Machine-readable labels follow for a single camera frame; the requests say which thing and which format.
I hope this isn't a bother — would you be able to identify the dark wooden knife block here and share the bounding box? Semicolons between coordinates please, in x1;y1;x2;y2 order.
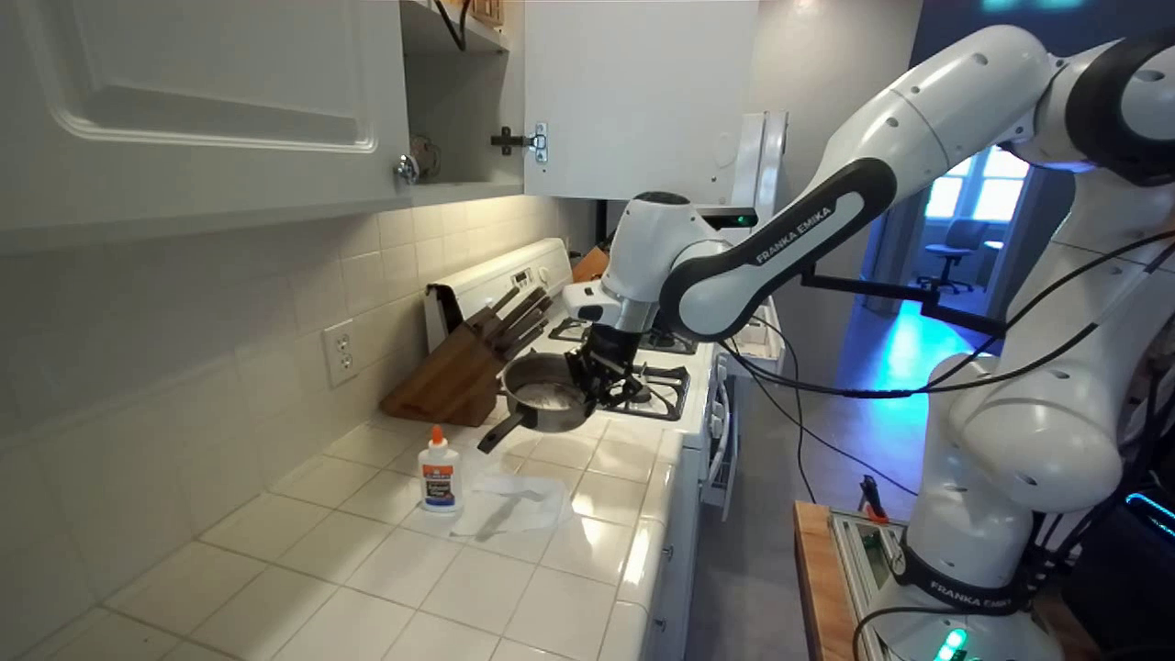
380;284;554;434

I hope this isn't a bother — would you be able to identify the white closed cabinet door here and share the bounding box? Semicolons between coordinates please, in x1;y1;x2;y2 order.
0;0;414;254

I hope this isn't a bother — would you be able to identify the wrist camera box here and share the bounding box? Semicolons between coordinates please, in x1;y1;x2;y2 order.
564;284;610;322

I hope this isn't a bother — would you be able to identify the white glue bottle orange cap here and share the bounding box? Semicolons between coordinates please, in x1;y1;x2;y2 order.
414;423;468;513

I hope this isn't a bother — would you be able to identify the white gas stove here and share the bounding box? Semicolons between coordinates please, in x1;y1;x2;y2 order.
423;234;745;661

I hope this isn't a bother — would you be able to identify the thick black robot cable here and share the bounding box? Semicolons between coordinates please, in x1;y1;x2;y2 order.
717;233;1175;405

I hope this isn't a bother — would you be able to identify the office chair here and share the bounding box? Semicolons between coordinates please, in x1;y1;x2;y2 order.
923;218;983;294

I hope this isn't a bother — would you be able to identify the black cord in cabinet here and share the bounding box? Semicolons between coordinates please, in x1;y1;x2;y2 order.
434;0;477;52

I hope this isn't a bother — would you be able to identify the open wall cabinet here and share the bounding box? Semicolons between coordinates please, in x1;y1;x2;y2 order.
401;0;529;210

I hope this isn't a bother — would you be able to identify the black cabinet hinge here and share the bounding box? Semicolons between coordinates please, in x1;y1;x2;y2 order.
489;123;550;161

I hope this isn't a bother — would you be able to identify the metal pan with black handle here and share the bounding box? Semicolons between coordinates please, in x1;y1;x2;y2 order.
475;350;603;457

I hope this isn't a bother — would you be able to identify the white open cabinet door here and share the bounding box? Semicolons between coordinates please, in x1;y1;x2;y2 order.
522;0;764;207

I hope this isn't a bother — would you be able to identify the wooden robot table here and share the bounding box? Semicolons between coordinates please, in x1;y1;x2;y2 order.
789;499;1107;661

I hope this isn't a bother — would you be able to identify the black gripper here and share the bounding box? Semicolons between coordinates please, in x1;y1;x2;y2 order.
566;321;652;413

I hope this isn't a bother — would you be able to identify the thin black hanging cable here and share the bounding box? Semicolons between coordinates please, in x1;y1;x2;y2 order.
731;314;923;503

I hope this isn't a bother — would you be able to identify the white crumpled cloth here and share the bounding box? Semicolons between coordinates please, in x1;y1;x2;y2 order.
453;469;572;544

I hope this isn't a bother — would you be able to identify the bright window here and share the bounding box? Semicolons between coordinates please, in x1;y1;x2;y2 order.
925;142;1035;229

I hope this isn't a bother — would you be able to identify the white wall outlet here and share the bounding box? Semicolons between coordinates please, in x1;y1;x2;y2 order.
321;317;360;393

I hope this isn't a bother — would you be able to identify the black camera on stand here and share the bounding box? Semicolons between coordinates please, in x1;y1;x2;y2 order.
704;207;761;234

